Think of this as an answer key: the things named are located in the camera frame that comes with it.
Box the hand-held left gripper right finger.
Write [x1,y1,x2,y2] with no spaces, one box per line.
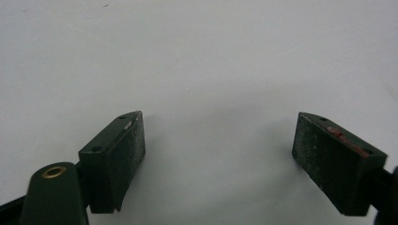
[291,112,389,218]

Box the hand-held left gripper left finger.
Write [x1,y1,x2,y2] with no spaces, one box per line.
[78,110,146,215]

